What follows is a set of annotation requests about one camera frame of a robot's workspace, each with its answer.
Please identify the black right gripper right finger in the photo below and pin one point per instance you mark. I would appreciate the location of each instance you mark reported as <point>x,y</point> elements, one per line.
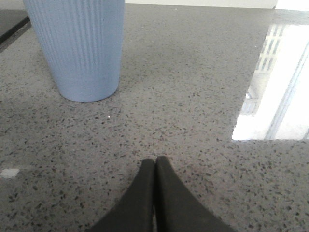
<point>177,210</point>

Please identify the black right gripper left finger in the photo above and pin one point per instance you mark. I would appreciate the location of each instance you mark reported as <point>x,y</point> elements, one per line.
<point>134,212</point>

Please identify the light blue ribbed cup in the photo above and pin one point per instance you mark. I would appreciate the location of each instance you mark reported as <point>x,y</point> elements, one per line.
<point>82,44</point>

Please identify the black glass gas stove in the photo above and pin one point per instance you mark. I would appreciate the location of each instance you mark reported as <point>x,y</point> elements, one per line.
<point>13,23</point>

